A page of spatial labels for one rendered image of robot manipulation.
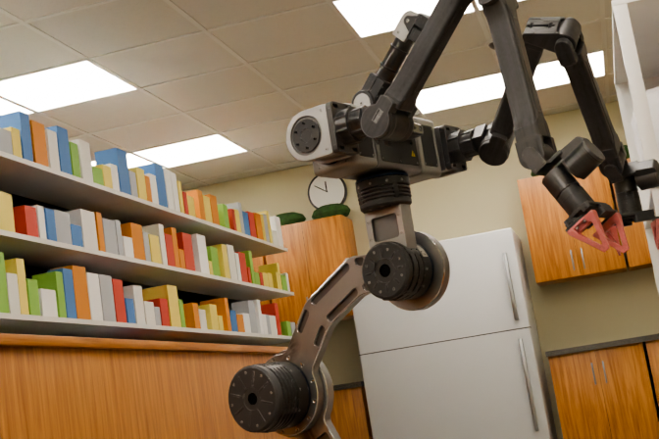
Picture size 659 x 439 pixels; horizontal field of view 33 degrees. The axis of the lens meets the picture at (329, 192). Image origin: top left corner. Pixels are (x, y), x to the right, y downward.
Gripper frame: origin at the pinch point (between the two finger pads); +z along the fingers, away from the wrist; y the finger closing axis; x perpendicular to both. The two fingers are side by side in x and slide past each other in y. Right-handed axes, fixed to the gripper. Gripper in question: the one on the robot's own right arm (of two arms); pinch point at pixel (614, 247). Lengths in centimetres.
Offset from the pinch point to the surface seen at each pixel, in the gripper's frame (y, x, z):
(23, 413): -19, 145, -69
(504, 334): 444, 227, -137
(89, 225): 109, 200, -191
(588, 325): 527, 208, -126
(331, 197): 460, 279, -308
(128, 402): 42, 166, -82
